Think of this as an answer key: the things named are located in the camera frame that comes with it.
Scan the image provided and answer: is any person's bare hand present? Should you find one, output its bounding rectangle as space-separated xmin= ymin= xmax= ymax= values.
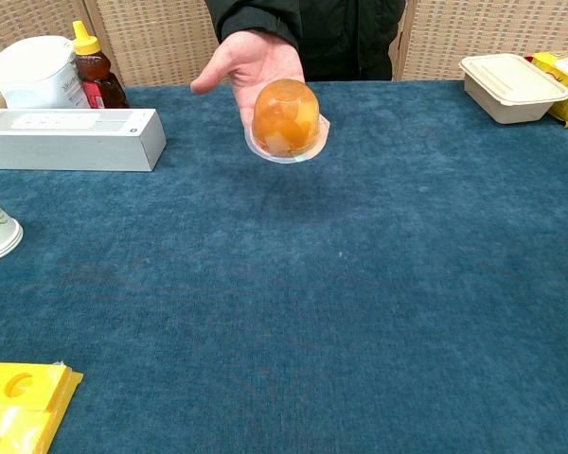
xmin=189 ymin=29 xmax=307 ymax=131

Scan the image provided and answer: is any orange fruit jelly cup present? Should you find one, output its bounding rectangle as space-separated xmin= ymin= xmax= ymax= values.
xmin=243 ymin=79 xmax=331 ymax=165

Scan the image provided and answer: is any person's black jacket sleeve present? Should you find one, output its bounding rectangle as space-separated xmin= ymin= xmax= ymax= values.
xmin=215 ymin=0 xmax=304 ymax=50

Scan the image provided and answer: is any woven rattan screen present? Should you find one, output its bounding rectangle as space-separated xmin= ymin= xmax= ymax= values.
xmin=0 ymin=0 xmax=568 ymax=88

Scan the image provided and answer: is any person's black jacket torso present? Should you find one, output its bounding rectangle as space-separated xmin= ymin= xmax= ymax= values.
xmin=204 ymin=0 xmax=407 ymax=82

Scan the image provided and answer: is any honey bottle with yellow cap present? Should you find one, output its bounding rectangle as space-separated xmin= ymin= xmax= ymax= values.
xmin=71 ymin=20 xmax=131 ymax=110

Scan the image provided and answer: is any long white cardboard box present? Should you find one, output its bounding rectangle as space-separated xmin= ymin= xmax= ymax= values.
xmin=0 ymin=108 xmax=168 ymax=173

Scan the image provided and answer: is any white cylindrical container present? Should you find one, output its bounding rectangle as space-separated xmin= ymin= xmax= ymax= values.
xmin=0 ymin=35 xmax=92 ymax=111

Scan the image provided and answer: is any blue table cloth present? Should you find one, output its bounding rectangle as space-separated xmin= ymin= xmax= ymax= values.
xmin=0 ymin=79 xmax=568 ymax=454

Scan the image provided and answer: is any beige lidded food container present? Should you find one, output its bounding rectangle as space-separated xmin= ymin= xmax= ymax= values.
xmin=458 ymin=53 xmax=568 ymax=126

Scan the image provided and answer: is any yellow snack bag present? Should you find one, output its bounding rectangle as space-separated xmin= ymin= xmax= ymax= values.
xmin=524 ymin=49 xmax=568 ymax=130

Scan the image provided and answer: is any yellow plastic package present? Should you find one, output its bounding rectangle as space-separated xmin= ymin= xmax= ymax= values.
xmin=0 ymin=361 xmax=84 ymax=454

